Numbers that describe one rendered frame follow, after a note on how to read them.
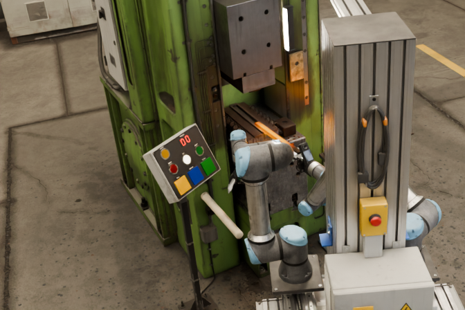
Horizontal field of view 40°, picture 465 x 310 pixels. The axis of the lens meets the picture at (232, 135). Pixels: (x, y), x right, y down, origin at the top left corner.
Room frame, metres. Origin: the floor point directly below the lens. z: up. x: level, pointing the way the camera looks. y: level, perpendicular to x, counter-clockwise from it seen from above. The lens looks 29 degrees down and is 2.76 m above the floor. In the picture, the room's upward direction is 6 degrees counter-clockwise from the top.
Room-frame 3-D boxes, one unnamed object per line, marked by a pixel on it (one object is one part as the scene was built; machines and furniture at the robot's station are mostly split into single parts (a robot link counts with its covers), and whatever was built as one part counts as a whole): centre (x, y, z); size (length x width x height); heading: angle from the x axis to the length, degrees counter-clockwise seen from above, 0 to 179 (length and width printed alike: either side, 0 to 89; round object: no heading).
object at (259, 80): (3.33, -0.09, 1.32); 0.42 x 0.20 x 0.10; 24
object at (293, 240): (2.17, -0.21, 0.98); 0.13 x 0.12 x 0.14; 96
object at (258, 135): (3.33, -0.09, 0.96); 0.42 x 0.20 x 0.09; 24
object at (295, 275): (2.17, -0.22, 0.87); 0.15 x 0.15 x 0.10
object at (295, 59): (3.39, -0.41, 1.27); 0.09 x 0.02 x 0.17; 114
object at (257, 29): (3.35, -0.13, 1.56); 0.42 x 0.39 x 0.40; 24
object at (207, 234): (3.10, 0.20, 0.36); 0.09 x 0.07 x 0.12; 114
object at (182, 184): (2.68, 0.27, 1.01); 0.07 x 0.05 x 0.07; 139
